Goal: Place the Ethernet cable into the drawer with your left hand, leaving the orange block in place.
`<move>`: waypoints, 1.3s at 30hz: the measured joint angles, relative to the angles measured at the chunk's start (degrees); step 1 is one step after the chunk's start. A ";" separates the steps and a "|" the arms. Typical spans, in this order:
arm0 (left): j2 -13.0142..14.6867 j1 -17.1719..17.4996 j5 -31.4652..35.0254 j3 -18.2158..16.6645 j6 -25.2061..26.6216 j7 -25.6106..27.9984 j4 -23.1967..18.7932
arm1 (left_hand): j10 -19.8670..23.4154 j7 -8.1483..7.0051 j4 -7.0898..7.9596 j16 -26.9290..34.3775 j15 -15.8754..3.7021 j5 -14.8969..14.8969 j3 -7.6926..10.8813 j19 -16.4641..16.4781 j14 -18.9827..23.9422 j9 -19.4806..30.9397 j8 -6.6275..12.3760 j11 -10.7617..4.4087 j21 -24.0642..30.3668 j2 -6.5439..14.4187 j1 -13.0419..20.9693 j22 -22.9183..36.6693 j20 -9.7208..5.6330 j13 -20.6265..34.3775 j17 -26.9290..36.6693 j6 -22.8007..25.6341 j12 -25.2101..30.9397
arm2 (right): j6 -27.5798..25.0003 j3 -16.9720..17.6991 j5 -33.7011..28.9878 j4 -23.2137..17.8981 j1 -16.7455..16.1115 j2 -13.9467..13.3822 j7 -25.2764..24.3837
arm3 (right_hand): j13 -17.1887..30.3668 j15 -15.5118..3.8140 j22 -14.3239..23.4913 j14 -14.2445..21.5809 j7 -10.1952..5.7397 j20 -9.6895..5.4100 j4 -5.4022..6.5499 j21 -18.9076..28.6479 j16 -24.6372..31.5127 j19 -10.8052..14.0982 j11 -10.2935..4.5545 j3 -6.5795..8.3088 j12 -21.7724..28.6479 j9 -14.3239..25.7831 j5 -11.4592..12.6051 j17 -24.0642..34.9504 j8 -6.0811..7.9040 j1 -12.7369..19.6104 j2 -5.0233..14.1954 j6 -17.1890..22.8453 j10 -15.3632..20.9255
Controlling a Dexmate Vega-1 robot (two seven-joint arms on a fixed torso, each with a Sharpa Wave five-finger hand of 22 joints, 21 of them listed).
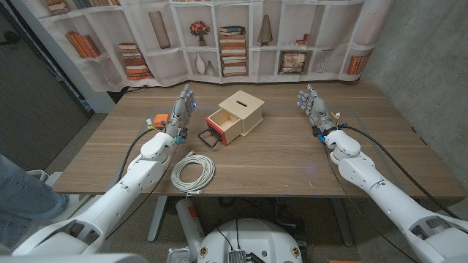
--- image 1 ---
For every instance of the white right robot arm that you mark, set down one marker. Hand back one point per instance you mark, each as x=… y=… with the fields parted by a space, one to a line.
x=387 y=197

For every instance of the wooden box with slot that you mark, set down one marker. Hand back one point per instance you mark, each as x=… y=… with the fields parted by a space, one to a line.
x=245 y=106

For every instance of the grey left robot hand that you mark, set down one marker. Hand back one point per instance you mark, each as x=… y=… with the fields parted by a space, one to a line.
x=181 y=111

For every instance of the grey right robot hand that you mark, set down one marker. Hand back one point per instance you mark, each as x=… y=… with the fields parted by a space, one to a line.
x=318 y=109

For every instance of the white table leg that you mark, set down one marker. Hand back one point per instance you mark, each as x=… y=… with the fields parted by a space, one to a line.
x=158 y=219

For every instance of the white robot torso base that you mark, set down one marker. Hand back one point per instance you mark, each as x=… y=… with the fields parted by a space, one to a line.
x=252 y=237

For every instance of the grey table leg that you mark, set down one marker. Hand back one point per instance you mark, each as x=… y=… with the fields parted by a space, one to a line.
x=343 y=226

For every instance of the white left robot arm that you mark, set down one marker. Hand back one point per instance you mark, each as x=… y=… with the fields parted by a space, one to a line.
x=120 y=197

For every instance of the printed bookshelf backdrop cloth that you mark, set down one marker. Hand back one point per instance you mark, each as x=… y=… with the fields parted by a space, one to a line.
x=164 y=65

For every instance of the orange block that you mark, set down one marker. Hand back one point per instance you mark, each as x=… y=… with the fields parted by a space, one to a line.
x=160 y=120

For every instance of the white cylinder with orange label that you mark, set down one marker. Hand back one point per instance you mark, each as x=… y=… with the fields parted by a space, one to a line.
x=190 y=223

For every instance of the person's leg in blue jeans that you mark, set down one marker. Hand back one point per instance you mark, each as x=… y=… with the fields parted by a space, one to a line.
x=25 y=197

